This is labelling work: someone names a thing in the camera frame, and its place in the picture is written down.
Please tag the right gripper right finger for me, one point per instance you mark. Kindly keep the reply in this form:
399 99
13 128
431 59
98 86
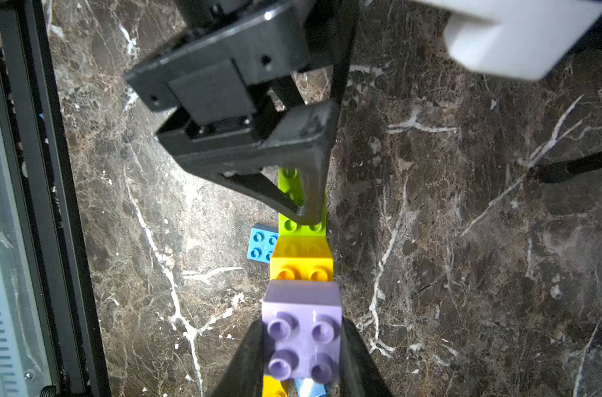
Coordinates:
359 376

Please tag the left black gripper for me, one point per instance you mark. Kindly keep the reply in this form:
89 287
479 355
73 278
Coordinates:
253 84

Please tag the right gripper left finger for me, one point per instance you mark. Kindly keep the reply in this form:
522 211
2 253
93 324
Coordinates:
244 375

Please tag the lime green long lego brick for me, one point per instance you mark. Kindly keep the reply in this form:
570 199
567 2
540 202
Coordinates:
290 184

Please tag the lilac square lego brick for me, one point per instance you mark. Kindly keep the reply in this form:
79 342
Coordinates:
302 328

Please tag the yellow lego brick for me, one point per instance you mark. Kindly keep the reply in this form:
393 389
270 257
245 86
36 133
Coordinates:
298 258

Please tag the cyan square lego brick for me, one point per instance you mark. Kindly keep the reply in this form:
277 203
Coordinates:
262 242

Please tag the black front mounting rail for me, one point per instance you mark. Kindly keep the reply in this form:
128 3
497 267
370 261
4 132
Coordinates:
34 138

